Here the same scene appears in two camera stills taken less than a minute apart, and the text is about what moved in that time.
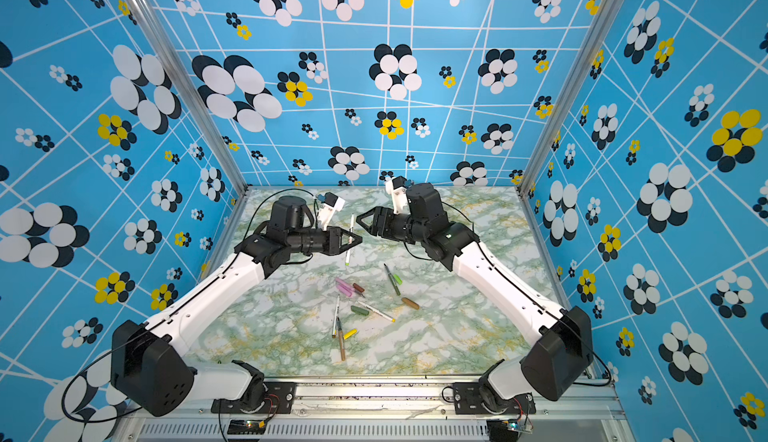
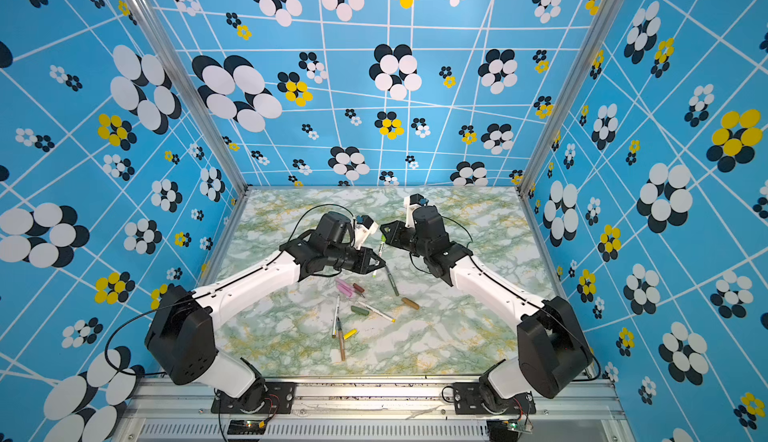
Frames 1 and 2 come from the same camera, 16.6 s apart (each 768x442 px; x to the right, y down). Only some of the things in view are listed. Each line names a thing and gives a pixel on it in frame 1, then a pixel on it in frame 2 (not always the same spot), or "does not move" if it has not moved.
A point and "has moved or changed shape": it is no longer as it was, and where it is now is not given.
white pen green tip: [350, 240] has moved or changed shape
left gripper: [334, 238] to [364, 261]
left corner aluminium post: [186, 74] does not move
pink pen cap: [348, 292] does not move
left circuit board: [249, 426] does not move
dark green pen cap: [360, 310] does not move
